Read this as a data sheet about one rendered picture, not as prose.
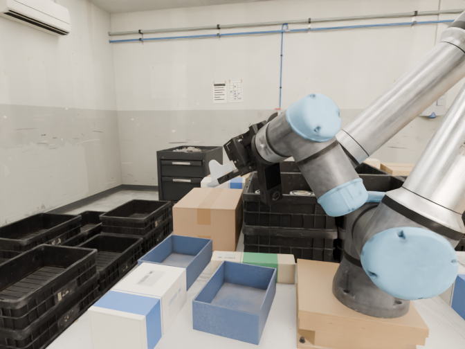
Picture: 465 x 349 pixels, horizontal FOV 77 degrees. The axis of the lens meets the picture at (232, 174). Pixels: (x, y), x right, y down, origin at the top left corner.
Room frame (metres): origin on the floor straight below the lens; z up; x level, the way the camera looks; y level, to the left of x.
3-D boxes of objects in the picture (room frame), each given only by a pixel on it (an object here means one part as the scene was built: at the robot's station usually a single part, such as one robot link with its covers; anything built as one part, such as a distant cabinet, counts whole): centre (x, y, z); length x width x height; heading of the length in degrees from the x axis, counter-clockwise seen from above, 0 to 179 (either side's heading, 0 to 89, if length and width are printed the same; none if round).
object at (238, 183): (1.35, 0.04, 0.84); 0.20 x 0.12 x 0.09; 87
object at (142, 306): (0.59, 0.20, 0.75); 0.20 x 0.12 x 0.09; 165
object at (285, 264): (0.80, -0.06, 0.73); 0.24 x 0.06 x 0.06; 84
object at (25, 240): (1.52, 1.09, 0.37); 0.40 x 0.30 x 0.45; 168
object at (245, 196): (1.06, -0.20, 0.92); 0.40 x 0.30 x 0.02; 172
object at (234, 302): (0.64, -0.01, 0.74); 0.20 x 0.15 x 0.07; 161
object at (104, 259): (1.44, 0.70, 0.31); 0.40 x 0.30 x 0.34; 168
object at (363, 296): (0.57, -0.30, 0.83); 0.15 x 0.15 x 0.10
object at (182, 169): (2.75, 0.38, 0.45); 0.60 x 0.45 x 0.90; 168
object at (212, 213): (1.11, 0.08, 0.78); 0.30 x 0.22 x 0.16; 173
